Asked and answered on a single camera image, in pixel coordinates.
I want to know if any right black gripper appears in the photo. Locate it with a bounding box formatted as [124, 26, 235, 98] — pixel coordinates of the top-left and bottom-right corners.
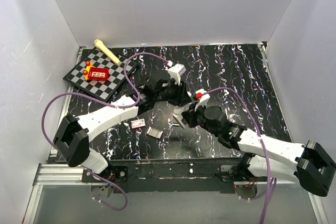
[181, 101, 219, 137]

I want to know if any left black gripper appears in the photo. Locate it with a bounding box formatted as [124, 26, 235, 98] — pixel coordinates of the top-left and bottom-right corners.
[154, 78, 192, 106]

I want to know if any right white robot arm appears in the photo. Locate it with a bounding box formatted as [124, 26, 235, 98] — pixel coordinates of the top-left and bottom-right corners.
[182, 104, 335, 197]

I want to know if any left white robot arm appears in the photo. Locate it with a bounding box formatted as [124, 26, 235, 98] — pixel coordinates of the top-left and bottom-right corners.
[53, 78, 192, 182]

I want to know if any open staple box tray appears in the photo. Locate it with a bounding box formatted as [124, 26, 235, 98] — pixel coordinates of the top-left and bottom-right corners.
[146, 127, 163, 139]

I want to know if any red white staple box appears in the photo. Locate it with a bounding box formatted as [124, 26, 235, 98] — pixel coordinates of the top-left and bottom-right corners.
[131, 119, 145, 129]

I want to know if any black white chessboard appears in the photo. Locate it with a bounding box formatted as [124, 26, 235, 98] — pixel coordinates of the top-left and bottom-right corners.
[63, 48, 138, 102]

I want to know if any red yellow toy bus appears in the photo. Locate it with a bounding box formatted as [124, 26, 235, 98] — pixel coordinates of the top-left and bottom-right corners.
[82, 61, 109, 81]

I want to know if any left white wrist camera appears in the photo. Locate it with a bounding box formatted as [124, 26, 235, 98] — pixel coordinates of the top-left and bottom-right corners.
[167, 63, 186, 85]

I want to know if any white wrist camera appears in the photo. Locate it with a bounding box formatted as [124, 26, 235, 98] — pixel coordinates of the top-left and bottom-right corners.
[167, 63, 186, 85]
[191, 89, 210, 112]

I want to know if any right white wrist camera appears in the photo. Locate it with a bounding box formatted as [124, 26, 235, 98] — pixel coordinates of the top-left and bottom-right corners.
[191, 89, 210, 112]

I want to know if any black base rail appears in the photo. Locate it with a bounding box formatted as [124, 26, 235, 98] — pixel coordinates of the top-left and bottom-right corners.
[82, 158, 256, 194]

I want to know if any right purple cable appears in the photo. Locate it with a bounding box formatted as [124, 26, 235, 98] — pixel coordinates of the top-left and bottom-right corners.
[199, 87, 278, 224]

